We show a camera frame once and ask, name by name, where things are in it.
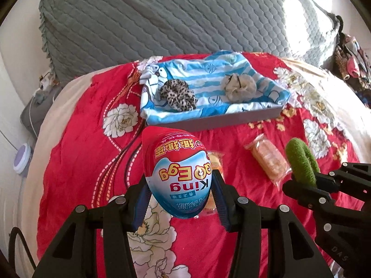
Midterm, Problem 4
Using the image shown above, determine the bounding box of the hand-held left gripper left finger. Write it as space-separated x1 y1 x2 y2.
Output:
32 177 152 278

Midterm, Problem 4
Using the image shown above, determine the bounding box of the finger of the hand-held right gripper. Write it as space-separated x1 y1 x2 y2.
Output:
282 180 337 209
316 162 371 197

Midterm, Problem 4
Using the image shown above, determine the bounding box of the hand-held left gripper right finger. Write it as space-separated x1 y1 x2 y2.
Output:
211 170 334 278

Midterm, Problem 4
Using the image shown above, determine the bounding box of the green fuzzy scrunchie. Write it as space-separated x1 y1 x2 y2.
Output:
285 138 321 186

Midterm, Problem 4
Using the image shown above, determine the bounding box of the blue red toy egg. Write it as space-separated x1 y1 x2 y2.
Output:
141 126 213 219

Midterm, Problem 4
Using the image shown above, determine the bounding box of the yellow snack packet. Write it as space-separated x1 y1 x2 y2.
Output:
203 151 225 216

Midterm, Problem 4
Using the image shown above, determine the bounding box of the orange biscuit packet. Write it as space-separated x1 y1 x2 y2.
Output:
243 134 292 186

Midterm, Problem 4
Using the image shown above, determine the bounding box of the leopard print scrunchie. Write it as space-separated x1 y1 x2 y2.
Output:
160 79 198 112

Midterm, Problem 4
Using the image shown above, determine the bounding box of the beige sheer scrunchie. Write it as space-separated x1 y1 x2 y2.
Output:
223 74 257 103

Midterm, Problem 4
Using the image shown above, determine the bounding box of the red floral bedsheet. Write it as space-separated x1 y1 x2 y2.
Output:
36 51 366 278

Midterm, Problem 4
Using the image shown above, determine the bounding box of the pile of clothes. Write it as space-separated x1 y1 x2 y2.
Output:
332 32 371 107

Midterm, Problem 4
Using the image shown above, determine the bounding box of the grey tray with blue cloth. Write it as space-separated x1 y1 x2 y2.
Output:
140 51 291 121

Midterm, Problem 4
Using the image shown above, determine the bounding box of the white purple round device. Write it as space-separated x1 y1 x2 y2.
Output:
13 143 32 175

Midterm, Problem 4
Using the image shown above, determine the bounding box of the small bedside clutter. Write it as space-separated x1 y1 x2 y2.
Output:
39 71 57 90

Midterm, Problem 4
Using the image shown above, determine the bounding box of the grey quilted headboard cover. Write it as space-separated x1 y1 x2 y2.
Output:
39 0 344 82

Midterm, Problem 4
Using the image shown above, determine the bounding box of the black cable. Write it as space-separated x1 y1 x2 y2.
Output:
9 226 37 267

